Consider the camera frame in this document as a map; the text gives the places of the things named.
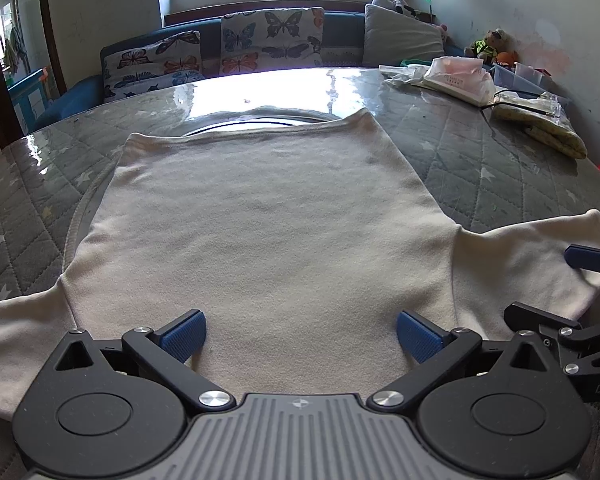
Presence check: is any small butterfly print cushion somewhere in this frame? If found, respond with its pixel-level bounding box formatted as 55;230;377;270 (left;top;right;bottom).
102;30;204;102

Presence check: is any cream long-sleeved shirt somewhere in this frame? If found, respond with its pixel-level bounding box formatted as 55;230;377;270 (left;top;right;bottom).
0;107;600;423

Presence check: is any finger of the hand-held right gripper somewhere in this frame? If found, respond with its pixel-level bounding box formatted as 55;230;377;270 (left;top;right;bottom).
504;301;600;377
564;242;600;277

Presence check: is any brown teddy bear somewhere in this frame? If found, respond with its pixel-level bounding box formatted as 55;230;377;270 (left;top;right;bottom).
464;27;520;66

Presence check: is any blue and white cabinet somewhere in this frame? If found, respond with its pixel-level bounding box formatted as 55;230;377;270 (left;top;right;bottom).
7;67;49;133

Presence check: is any clear plastic container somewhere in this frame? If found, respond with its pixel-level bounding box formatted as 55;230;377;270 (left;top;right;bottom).
490;61;557;96

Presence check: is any grey cushion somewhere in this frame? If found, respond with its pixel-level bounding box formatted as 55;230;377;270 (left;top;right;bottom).
364;4;446;67

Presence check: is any white and black plush toy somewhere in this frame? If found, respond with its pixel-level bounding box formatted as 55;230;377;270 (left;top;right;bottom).
372;0;422;24

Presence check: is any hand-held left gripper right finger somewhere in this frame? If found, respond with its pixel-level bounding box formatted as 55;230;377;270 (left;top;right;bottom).
367;310;567;413

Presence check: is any black round glass turntable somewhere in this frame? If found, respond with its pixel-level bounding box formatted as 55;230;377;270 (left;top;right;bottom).
182;107;341;137

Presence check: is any blue sofa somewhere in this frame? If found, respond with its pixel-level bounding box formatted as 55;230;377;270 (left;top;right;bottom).
32;10;473;132

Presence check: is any large butterfly print cushion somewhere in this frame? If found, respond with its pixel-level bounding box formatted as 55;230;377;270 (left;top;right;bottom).
220;7;326;77

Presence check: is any white and pink plastic bag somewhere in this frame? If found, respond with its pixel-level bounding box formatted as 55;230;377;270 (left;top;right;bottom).
420;56;496;107

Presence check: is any black cable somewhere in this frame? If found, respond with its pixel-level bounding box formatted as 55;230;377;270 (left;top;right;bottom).
480;94;553;117

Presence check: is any yellow cloth in clear bag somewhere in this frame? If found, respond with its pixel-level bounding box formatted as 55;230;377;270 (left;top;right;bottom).
490;91;589;160

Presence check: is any crumpled clear plastic bag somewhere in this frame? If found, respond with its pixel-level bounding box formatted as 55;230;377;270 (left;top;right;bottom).
380;64;431;87

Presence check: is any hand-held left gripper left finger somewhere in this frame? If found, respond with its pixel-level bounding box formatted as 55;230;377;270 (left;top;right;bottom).
40;309;237;413

